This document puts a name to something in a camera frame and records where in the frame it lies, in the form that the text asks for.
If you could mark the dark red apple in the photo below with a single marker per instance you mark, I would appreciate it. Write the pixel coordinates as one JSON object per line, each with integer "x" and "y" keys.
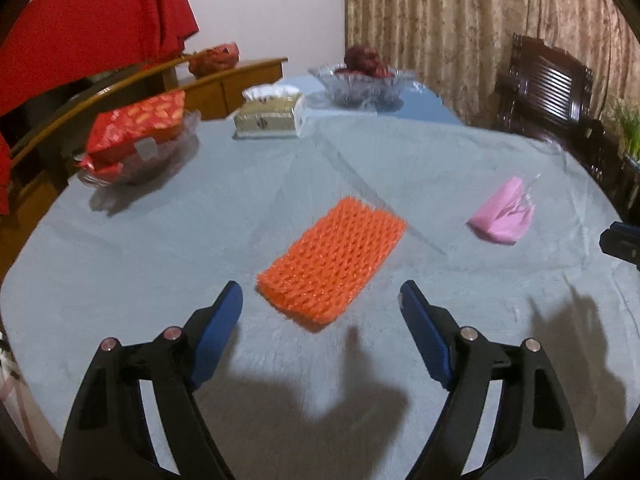
{"x": 345, "y": 70}
{"x": 362, "y": 55}
{"x": 382, "y": 68}

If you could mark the light wooden chair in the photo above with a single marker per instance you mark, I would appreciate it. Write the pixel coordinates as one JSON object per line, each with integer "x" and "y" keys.
{"x": 60, "y": 120}

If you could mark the beige patterned curtain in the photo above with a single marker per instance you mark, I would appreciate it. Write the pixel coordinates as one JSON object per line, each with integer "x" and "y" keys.
{"x": 450, "y": 15}

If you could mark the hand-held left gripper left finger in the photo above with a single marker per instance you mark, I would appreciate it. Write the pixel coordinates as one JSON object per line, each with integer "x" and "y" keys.
{"x": 222, "y": 325}

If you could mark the light wooden sideboard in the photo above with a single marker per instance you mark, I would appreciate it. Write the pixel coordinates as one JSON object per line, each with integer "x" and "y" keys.
{"x": 235, "y": 85}

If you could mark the red orange crumpled bag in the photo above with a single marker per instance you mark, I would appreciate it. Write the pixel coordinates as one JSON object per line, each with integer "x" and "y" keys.
{"x": 212, "y": 60}

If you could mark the glass fruit bowl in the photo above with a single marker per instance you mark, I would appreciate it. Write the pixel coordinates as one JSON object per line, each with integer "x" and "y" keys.
{"x": 360, "y": 87}

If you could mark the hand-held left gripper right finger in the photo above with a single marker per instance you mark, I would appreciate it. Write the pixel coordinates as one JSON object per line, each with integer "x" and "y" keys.
{"x": 425, "y": 330}

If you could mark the large orange foam net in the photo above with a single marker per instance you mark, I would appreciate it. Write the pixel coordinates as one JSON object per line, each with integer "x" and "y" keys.
{"x": 330, "y": 260}

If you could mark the pink face mask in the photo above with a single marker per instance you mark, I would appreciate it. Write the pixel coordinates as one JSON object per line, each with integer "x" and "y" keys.
{"x": 500, "y": 215}

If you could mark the dark wooden side table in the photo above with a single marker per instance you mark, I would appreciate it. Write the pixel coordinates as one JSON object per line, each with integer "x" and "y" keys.
{"x": 631, "y": 185}

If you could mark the cream tissue box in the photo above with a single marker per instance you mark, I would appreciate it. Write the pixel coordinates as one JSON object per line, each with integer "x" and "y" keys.
{"x": 267, "y": 117}

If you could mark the dark wooden armchair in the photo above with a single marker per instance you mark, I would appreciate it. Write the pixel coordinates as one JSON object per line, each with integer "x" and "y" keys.
{"x": 550, "y": 95}

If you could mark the green potted plant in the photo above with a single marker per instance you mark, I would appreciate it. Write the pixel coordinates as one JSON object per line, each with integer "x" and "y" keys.
{"x": 629, "y": 125}

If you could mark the red hanging cloth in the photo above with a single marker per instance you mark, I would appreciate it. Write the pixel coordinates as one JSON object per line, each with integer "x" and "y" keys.
{"x": 100, "y": 20}

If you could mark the clear glass dish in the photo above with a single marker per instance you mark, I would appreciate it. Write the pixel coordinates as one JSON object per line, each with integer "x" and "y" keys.
{"x": 170, "y": 152}

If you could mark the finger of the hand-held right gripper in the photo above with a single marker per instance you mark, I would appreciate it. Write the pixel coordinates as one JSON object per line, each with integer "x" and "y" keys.
{"x": 622, "y": 242}

